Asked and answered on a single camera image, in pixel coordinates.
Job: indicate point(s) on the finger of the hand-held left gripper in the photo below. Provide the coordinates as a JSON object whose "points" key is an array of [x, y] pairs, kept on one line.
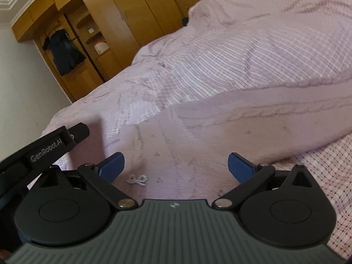
{"points": [[79, 132]]}

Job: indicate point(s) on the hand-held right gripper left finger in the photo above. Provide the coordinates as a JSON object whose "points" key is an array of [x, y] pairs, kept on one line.
{"points": [[113, 166]]}

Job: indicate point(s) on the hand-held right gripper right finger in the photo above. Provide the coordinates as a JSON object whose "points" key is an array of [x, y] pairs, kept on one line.
{"points": [[238, 167]]}

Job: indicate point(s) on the bed with checked sheet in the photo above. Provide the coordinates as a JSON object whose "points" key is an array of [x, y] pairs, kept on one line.
{"points": [[220, 60]]}

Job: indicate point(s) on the pink textured blanket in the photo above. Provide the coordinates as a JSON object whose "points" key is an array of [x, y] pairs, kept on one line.
{"points": [[264, 0]]}

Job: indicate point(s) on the wooden wardrobe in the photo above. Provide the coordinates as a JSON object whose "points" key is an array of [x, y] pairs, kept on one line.
{"points": [[132, 8]]}

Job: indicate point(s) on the small dark object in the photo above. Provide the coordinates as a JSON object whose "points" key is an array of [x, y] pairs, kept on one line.
{"points": [[184, 22]]}

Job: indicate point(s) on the white round box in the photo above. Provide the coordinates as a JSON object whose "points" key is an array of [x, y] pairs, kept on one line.
{"points": [[101, 47]]}

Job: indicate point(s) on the dark hanging jacket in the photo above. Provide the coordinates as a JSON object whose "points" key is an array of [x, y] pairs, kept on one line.
{"points": [[66, 53]]}

